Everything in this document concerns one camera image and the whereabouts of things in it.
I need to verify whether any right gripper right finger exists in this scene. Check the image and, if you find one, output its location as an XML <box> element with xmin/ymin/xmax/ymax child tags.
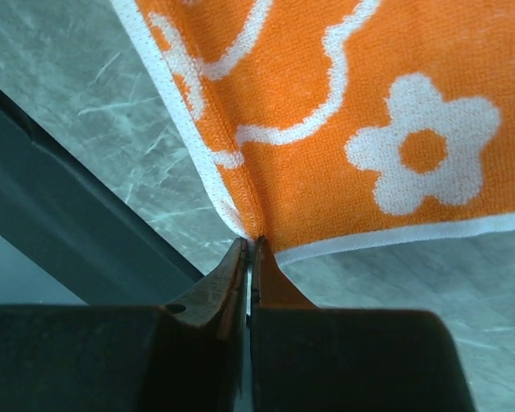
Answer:
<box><xmin>250</xmin><ymin>238</ymin><xmax>475</xmax><ymax>412</ymax></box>

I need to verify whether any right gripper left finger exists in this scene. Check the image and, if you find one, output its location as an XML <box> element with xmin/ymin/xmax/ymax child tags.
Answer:
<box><xmin>0</xmin><ymin>239</ymin><xmax>248</xmax><ymax>411</ymax></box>

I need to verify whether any orange towel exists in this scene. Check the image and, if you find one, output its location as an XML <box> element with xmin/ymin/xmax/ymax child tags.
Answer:
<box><xmin>112</xmin><ymin>1</ymin><xmax>515</xmax><ymax>263</ymax></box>

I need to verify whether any black base beam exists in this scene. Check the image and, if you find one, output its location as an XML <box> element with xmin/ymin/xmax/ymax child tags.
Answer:
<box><xmin>0</xmin><ymin>90</ymin><xmax>202</xmax><ymax>305</ymax></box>

